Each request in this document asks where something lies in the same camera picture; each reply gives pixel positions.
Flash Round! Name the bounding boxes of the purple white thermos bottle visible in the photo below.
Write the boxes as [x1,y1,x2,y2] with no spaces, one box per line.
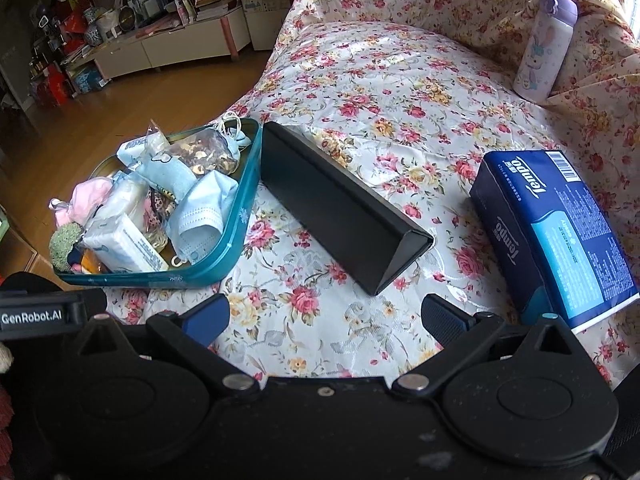
[513,0,579,102]

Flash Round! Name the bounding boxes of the white low cabinet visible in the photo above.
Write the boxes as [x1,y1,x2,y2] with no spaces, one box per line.
[65,10,251,81]

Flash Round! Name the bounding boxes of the clear plastic packet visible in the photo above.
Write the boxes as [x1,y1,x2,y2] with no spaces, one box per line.
[102,172,151,218]

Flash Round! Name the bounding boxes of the white cupboard with stickers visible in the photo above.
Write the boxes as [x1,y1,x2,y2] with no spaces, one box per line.
[235,0,296,51]

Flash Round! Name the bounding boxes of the leopard print scrunchie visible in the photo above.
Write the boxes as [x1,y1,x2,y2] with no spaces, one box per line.
[142,187,176,251]

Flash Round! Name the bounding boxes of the blue box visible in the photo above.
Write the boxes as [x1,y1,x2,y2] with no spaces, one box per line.
[67,62,106,95]

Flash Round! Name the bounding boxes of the red boxes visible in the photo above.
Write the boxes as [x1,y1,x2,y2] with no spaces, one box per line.
[30,67,76,108]

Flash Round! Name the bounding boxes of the orange white navy scarf bundle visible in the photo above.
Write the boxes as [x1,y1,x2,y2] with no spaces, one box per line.
[70,250,108,275]

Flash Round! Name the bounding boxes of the light blue cloth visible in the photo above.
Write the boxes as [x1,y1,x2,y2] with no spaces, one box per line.
[135,152,198,201]

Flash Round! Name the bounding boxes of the blue face mask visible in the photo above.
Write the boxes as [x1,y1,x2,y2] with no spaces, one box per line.
[165,170,241,266]

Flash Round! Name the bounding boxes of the light blue mask with loops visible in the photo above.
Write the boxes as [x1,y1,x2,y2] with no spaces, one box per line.
[220,115,256,153]

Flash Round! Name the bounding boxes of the bag of brown patterned pieces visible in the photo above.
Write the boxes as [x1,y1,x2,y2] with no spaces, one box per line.
[167,127,242,177]

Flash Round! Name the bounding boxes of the white blue printed bag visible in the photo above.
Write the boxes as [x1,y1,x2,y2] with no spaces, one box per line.
[116,120,168,166]

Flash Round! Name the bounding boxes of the green fuzzy ball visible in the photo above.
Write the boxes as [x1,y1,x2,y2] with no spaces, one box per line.
[48,222,85,271]

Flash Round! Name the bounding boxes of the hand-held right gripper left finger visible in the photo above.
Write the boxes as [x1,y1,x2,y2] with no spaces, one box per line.
[75,294,261,393]

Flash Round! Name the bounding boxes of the blue tissue pack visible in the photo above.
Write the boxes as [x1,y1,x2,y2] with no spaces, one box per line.
[468,149,640,335]

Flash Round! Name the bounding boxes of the pink cloth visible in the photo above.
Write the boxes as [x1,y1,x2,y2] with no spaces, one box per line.
[50,177,113,226]

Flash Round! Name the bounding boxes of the teal tin tray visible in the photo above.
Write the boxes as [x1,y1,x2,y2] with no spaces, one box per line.
[52,117,263,288]

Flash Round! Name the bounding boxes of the clutter of books and boxes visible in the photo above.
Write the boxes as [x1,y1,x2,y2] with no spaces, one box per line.
[27,0,241,61]

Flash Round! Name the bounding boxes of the small-flower floral sofa cover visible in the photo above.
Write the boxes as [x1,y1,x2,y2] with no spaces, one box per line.
[102,0,640,391]

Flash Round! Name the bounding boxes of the black triangular box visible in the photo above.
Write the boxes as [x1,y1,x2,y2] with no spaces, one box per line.
[261,121,435,297]

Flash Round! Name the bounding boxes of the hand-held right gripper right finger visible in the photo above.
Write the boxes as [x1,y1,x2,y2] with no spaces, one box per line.
[392,294,576,393]

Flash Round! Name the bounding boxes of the small white tissue pack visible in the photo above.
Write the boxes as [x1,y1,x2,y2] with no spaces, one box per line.
[80,212,170,275]

